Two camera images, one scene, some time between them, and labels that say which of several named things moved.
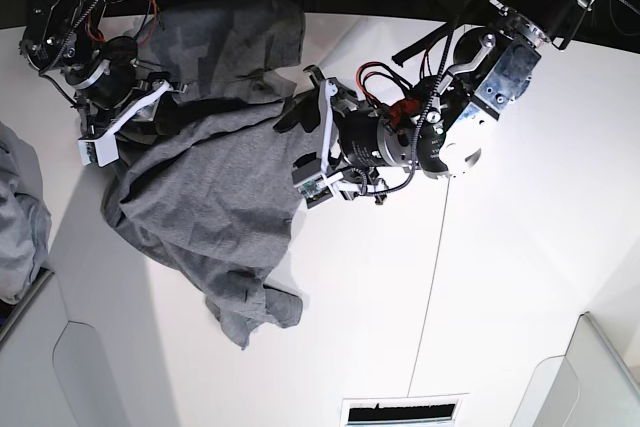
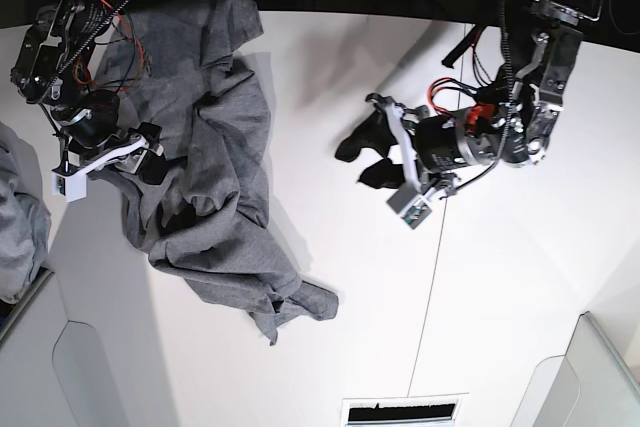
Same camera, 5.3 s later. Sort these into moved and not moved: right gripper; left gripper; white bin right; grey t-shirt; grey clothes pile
Moved: left gripper; right gripper; grey t-shirt
Not moved: white bin right; grey clothes pile
